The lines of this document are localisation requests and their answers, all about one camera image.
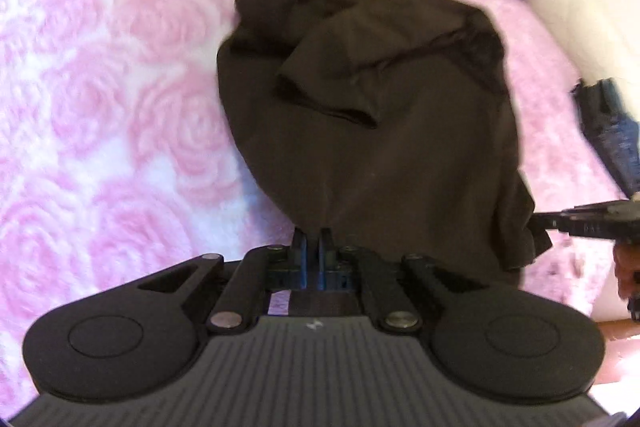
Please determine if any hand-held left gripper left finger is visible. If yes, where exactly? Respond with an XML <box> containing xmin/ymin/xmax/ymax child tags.
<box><xmin>137</xmin><ymin>228</ymin><xmax>307</xmax><ymax>334</ymax></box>

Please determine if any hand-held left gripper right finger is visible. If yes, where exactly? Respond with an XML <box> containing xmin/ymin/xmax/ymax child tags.
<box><xmin>320</xmin><ymin>228</ymin><xmax>488</xmax><ymax>333</ymax></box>

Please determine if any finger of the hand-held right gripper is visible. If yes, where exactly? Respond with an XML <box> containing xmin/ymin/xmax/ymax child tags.
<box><xmin>534</xmin><ymin>201</ymin><xmax>640</xmax><ymax>239</ymax></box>

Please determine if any dark brown shirt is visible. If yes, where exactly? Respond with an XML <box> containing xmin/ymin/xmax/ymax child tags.
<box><xmin>216</xmin><ymin>0</ymin><xmax>553</xmax><ymax>303</ymax></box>

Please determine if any person's right hand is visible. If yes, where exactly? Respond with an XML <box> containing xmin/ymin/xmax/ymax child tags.
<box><xmin>614</xmin><ymin>241</ymin><xmax>640</xmax><ymax>304</ymax></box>

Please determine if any dark blue cloth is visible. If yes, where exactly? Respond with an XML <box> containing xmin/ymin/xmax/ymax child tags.
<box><xmin>571</xmin><ymin>78</ymin><xmax>640</xmax><ymax>198</ymax></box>

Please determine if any pink rose pattern blanket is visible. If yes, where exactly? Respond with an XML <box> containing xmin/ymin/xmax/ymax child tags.
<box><xmin>0</xmin><ymin>0</ymin><xmax>631</xmax><ymax>408</ymax></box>

